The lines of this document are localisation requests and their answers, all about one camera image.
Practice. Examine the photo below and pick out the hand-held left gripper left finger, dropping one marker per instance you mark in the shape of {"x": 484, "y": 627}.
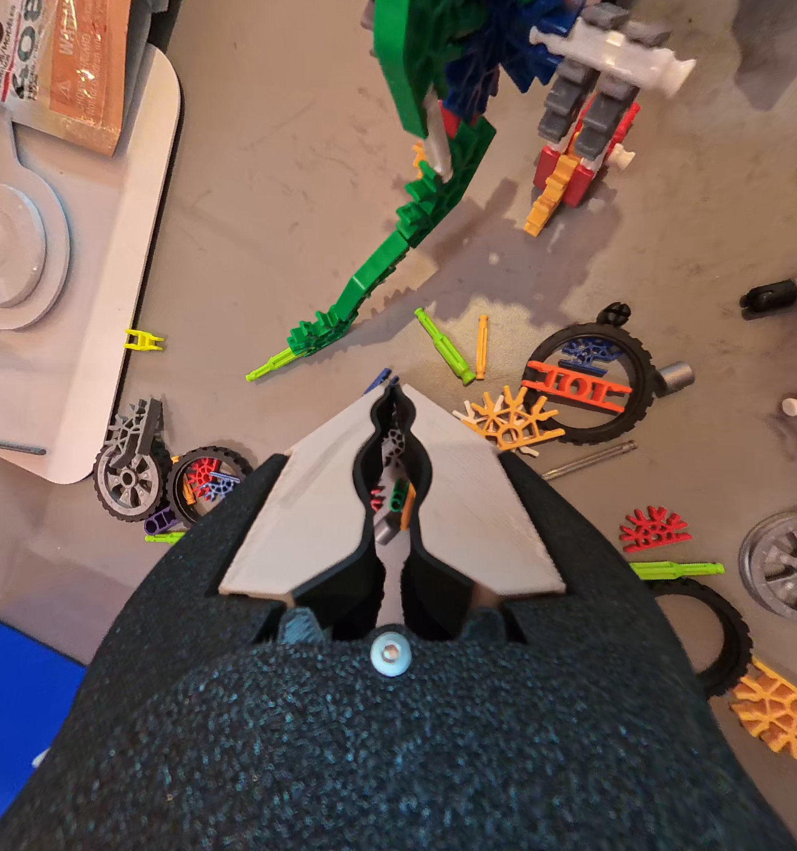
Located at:
{"x": 305, "y": 518}

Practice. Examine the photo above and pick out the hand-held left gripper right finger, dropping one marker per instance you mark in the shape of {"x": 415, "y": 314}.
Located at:
{"x": 484, "y": 518}

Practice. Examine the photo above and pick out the small blue clip connector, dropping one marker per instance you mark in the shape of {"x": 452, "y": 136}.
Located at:
{"x": 377, "y": 383}

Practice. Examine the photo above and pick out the blue plastic bin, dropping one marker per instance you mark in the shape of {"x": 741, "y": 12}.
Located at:
{"x": 13, "y": 698}

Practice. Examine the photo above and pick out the colourful construction toy model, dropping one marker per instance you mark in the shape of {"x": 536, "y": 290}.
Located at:
{"x": 411, "y": 66}

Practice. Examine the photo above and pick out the small grey spacer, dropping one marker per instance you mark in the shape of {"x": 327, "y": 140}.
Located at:
{"x": 385, "y": 532}

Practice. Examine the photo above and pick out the blue snowflake connector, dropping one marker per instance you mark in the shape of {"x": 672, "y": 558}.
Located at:
{"x": 219, "y": 487}

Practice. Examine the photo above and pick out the yellow snowflake connector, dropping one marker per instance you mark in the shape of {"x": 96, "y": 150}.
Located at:
{"x": 511, "y": 419}

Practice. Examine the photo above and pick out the red snowflake connector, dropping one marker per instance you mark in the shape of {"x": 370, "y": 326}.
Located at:
{"x": 201, "y": 473}

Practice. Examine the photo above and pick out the large black toy tyre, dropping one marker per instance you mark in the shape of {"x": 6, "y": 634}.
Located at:
{"x": 212, "y": 453}

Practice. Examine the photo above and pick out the orange short rod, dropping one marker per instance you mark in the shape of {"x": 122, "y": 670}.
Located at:
{"x": 482, "y": 346}
{"x": 187, "y": 495}

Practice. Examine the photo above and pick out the thin grey rod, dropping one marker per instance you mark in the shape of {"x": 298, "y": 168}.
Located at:
{"x": 591, "y": 460}

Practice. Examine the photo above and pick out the lime green rod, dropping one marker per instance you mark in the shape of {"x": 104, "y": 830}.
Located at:
{"x": 446, "y": 347}
{"x": 677, "y": 569}
{"x": 162, "y": 537}

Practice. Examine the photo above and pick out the purple connector piece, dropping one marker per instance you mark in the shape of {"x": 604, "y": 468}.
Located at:
{"x": 159, "y": 522}

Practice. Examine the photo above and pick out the orange ladder connector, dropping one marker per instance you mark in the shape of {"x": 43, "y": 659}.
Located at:
{"x": 538, "y": 372}

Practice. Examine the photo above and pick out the red fan connector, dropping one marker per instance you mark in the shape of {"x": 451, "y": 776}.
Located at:
{"x": 654, "y": 530}

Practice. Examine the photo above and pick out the grey spoked toy wheel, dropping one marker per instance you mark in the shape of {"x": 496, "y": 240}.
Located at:
{"x": 129, "y": 480}

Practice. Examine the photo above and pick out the grey snowflake connector cluster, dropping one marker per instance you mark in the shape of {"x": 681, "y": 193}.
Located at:
{"x": 139, "y": 432}

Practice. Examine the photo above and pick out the small blue fan connector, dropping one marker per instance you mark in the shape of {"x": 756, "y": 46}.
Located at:
{"x": 588, "y": 349}

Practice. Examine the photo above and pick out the yellow connector piece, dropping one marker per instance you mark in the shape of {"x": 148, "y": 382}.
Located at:
{"x": 139, "y": 341}

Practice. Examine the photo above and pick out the green fan connector assembly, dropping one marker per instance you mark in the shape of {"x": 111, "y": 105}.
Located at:
{"x": 372, "y": 272}

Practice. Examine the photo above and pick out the small black toy tyre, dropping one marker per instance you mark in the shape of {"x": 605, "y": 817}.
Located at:
{"x": 737, "y": 638}

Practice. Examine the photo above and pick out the white monitor stand base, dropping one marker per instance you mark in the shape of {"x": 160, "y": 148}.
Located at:
{"x": 106, "y": 299}

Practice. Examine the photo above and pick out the black short rod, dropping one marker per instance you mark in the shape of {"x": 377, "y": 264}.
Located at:
{"x": 13, "y": 447}

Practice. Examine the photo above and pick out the grey wheel hub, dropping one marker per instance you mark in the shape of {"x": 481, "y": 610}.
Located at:
{"x": 784, "y": 565}

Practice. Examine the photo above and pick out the yellow fan connector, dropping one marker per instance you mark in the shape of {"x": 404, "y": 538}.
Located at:
{"x": 777, "y": 711}

